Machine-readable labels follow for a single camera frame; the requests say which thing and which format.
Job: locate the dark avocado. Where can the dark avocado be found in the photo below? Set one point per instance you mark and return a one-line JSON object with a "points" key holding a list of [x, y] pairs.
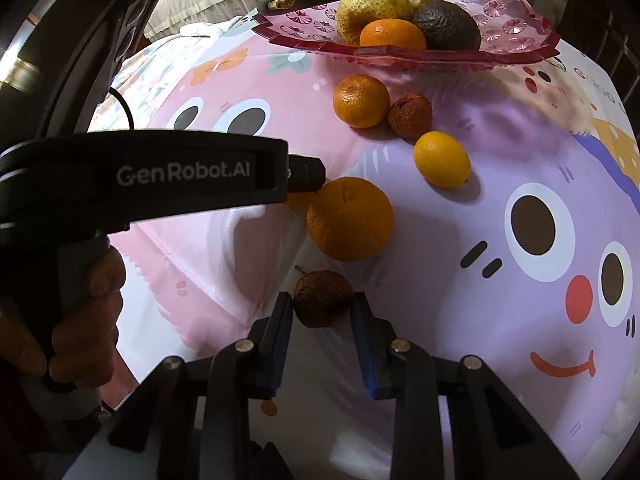
{"points": [[445, 27]]}

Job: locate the wrinkled dark red fruit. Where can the wrinkled dark red fruit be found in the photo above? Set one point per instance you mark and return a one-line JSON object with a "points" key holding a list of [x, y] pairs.
{"points": [[410, 114], [322, 298]]}

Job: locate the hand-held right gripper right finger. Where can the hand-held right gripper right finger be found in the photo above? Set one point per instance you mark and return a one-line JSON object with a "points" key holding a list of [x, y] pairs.
{"points": [[362, 345]]}

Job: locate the orange mandarin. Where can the orange mandarin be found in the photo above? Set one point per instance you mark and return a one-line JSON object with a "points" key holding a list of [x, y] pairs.
{"points": [[361, 101], [392, 35], [350, 218]]}

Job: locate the cartoon printed tablecloth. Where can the cartoon printed tablecloth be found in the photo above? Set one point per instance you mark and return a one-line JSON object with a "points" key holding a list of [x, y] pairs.
{"points": [[450, 310]]}

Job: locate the pink plastic fruit bowl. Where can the pink plastic fruit bowl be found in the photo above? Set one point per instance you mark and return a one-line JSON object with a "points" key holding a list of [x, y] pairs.
{"points": [[500, 20]]}

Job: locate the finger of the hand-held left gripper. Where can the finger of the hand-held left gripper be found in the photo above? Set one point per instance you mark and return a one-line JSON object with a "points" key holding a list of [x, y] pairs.
{"points": [[307, 172]]}

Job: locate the small oval citrus fruit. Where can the small oval citrus fruit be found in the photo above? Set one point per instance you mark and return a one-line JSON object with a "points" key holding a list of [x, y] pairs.
{"points": [[442, 159]]}

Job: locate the yellow pear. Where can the yellow pear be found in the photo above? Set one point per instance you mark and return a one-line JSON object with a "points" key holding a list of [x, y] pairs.
{"points": [[365, 7]]}

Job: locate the person's left hand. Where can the person's left hand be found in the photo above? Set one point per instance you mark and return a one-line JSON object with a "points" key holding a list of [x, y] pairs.
{"points": [[95, 305]]}

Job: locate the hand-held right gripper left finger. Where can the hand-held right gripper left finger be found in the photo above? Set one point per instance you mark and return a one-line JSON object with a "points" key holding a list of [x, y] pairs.
{"points": [[282, 345]]}

